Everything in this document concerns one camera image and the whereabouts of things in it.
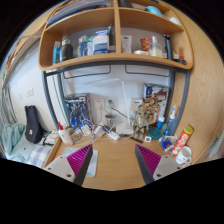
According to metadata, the white desk lamp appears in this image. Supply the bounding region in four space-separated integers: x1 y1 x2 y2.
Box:
79 77 134 136

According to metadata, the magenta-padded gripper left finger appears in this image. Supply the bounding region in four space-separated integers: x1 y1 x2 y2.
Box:
43 143 94 187

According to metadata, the plaid pillow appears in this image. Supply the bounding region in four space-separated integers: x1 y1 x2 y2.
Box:
26 144 53 169

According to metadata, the white mug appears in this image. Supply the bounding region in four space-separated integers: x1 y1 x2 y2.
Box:
175 145 193 166

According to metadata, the colourful comic print box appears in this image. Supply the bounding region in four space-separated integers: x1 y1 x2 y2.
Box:
142 82 170 126

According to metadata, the teal blanket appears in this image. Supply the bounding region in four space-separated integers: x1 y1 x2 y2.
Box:
1 123 26 156

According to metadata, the blue spray bottle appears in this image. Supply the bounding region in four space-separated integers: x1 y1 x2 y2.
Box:
163 104 179 137

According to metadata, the red chips can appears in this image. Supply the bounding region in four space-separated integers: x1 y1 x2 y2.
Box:
171 125 195 157

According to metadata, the black bag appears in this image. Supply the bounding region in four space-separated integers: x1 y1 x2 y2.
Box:
24 105 45 145

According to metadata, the white bottle with red cap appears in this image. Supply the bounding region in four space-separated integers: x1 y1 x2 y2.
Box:
57 121 74 147

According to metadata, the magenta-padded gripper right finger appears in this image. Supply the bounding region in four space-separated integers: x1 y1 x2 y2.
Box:
134 143 184 186

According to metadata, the white power strip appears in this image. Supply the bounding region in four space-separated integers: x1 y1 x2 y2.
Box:
106 130 121 141

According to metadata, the wooden shelf unit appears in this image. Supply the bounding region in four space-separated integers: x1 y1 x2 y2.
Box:
38 0 194 72

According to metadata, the blue model kit box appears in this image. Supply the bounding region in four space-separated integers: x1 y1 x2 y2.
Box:
63 92 93 129

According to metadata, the blue tissue pack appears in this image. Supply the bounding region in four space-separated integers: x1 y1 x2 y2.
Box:
159 135 177 153

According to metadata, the blue and white tube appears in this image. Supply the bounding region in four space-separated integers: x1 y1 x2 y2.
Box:
156 114 165 131

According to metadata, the white charger block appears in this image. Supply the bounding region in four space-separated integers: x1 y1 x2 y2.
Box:
94 124 106 138

